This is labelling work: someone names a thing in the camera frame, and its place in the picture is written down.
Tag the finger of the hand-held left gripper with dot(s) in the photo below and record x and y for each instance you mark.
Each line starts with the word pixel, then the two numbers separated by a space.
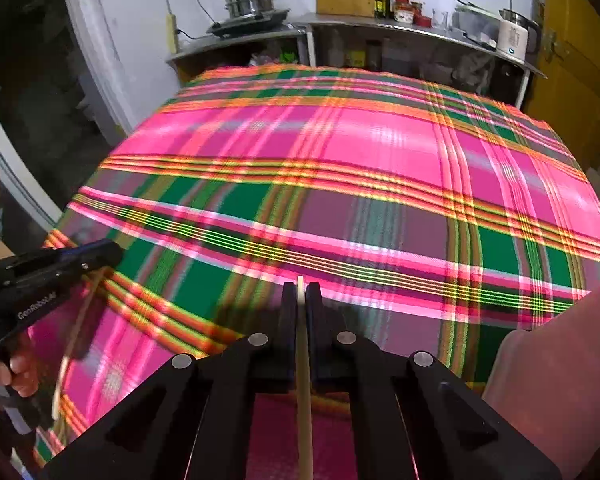
pixel 55 265

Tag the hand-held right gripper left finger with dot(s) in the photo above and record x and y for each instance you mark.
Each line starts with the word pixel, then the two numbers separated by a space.
pixel 290 340

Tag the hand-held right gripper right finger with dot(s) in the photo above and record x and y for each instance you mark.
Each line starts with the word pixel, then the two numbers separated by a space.
pixel 314 340

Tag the cream chopstick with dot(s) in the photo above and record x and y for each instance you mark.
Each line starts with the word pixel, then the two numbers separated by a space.
pixel 302 360

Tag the brown wooden chopstick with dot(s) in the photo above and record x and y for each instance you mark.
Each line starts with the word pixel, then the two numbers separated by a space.
pixel 75 335

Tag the person's left hand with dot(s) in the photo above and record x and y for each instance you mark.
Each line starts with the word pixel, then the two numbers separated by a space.
pixel 17 372

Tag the pink green plaid blanket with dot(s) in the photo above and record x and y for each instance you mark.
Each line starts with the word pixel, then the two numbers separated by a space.
pixel 380 160

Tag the yellow power strip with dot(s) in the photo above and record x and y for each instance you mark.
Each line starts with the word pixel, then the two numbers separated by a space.
pixel 171 33

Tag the black cooktop stove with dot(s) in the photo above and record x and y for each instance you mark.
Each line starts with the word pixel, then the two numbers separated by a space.
pixel 247 26

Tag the metal counter shelf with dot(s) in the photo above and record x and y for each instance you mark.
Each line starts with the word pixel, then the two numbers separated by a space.
pixel 380 25

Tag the red lid jar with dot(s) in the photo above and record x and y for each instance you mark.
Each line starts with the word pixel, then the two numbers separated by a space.
pixel 404 11

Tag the grey dish container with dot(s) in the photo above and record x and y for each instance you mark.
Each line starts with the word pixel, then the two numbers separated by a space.
pixel 474 24

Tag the white electric kettle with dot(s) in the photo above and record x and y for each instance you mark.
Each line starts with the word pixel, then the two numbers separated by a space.
pixel 512 36

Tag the yellow wooden door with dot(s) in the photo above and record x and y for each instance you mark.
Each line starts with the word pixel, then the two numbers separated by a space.
pixel 580 60

